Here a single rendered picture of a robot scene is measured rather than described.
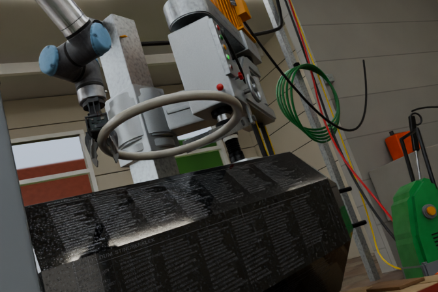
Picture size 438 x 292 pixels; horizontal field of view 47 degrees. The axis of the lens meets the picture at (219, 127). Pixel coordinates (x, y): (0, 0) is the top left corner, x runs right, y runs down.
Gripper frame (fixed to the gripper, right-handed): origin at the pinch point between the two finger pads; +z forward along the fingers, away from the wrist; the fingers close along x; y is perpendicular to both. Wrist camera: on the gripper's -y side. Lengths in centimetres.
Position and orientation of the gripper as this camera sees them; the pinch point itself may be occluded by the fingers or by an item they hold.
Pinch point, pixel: (106, 161)
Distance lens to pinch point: 163.6
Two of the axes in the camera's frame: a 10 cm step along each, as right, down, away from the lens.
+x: 9.5, -2.1, 2.1
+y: 1.3, -3.7, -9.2
